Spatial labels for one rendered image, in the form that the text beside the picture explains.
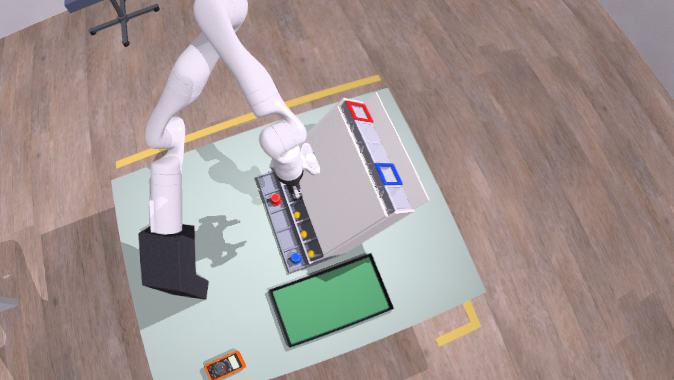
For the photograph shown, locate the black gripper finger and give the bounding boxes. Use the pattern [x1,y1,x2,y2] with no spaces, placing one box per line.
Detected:
[286,181,303,202]

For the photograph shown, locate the blue rectangular band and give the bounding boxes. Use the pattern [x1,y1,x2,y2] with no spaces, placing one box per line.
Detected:
[375,163,403,185]

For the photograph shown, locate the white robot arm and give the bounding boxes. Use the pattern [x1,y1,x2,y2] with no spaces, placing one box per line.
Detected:
[145,0,320,234]

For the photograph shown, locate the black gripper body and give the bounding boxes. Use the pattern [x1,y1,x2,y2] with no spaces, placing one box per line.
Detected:
[276,171,304,190]

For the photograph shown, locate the orange pocket multimeter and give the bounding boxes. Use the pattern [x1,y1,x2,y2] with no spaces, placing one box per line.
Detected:
[205,351,246,380]

